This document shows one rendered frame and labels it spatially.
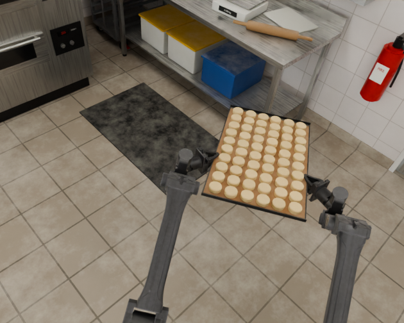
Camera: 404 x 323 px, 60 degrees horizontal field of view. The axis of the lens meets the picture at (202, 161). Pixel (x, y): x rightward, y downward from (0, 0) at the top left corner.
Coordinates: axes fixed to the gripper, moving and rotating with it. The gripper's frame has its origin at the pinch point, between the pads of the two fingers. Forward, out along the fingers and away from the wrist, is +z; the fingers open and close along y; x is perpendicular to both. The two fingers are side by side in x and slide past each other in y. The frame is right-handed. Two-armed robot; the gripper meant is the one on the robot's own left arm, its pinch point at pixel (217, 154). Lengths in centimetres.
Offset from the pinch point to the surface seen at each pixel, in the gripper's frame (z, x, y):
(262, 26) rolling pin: 96, -91, 1
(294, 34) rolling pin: 111, -74, 1
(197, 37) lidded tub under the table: 91, -164, 44
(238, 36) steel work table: 79, -95, 7
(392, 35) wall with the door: 169, -40, -4
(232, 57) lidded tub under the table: 103, -125, 44
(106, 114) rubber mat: 0, -156, 95
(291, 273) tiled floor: 50, 34, 99
